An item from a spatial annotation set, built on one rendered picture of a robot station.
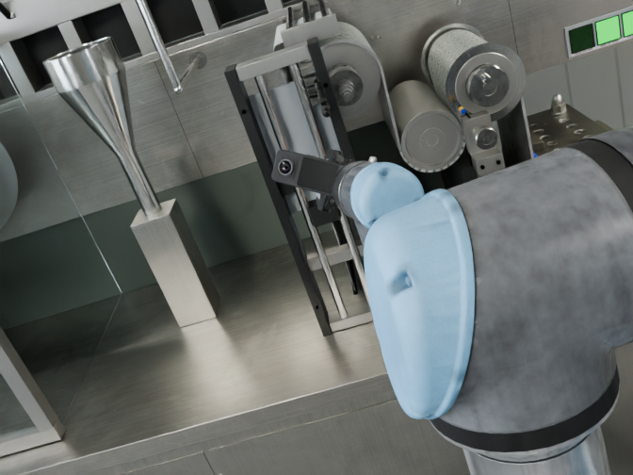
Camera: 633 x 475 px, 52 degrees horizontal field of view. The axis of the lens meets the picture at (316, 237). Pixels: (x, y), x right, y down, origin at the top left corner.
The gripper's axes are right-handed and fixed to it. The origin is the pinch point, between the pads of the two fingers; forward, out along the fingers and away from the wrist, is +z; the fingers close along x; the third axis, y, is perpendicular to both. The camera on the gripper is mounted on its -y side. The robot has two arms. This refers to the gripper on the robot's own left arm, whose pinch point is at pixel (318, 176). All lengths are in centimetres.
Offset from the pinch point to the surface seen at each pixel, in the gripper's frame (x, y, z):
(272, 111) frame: 8.9, -8.4, 9.3
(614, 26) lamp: 46, 67, 39
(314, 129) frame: 7.5, -0.9, 9.2
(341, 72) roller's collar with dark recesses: 18.3, 2.4, 13.0
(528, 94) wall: 48, 110, 163
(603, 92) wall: 55, 139, 157
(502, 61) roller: 26.8, 31.1, 13.2
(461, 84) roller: 21.5, 25.1, 15.3
